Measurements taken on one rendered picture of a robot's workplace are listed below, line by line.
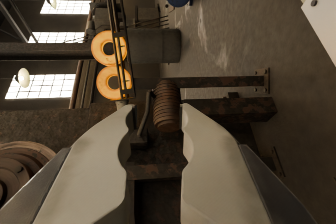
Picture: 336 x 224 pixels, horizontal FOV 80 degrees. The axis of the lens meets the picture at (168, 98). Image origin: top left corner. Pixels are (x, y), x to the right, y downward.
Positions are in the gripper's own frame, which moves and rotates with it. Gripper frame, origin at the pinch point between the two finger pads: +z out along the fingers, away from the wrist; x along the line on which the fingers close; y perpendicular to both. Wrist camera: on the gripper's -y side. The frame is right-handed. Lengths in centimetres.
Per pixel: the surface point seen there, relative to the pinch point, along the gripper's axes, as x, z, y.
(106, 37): -25, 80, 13
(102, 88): -27, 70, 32
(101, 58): -27, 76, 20
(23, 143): -61, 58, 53
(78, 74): -325, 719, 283
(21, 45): -318, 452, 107
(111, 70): -23, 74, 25
